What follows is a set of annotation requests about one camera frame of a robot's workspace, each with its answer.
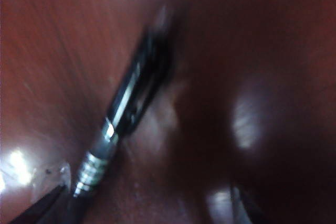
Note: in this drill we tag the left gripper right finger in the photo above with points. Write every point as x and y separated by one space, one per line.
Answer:
242 208

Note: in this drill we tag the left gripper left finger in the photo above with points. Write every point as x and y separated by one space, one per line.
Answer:
34 208

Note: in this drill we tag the black gel pen with clip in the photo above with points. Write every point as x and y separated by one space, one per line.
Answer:
126 103

